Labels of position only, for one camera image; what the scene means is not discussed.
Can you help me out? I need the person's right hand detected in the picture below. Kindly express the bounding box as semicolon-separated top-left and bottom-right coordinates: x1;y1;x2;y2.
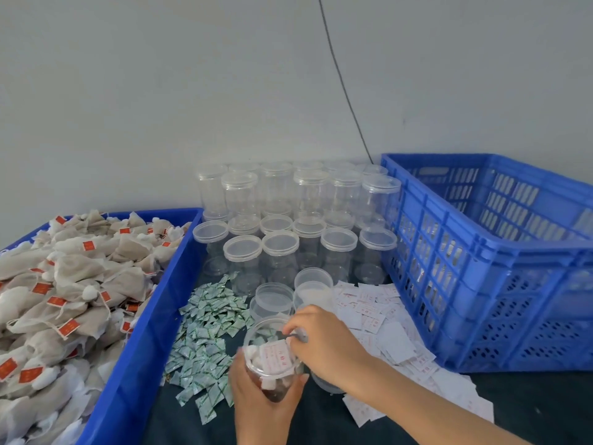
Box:
282;305;374;395

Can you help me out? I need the person's left hand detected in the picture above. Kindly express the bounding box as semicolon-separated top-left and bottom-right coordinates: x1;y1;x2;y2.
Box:
229;347;311;445

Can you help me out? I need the pile of tea bags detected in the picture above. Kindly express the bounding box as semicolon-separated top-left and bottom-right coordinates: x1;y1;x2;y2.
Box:
0;210;191;445

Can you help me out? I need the clear jar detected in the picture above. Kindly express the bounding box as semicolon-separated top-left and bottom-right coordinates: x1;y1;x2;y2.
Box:
243;315;307;390

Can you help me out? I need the black cable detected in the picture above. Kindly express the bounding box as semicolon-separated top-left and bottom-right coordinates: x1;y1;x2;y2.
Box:
318;0;374;165

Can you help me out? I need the group of lidded jars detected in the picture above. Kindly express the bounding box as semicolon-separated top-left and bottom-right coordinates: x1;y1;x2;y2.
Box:
193;162;402;288

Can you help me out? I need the pile of white label papers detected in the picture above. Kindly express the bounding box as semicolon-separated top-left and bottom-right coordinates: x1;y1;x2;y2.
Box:
310;281;497;427

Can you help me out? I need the blue slatted crate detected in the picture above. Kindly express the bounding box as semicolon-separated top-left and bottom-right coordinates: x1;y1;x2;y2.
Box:
382;153;593;373

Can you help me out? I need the person's right forearm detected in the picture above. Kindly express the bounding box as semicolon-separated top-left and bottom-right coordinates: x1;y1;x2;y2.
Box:
355;361;534;445

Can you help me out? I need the blue plastic tray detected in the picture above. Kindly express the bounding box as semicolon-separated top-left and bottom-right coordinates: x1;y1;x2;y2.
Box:
0;208;207;445

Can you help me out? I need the pile of green desiccant packets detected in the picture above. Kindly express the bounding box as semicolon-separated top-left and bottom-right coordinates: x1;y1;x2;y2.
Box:
165;273;256;425

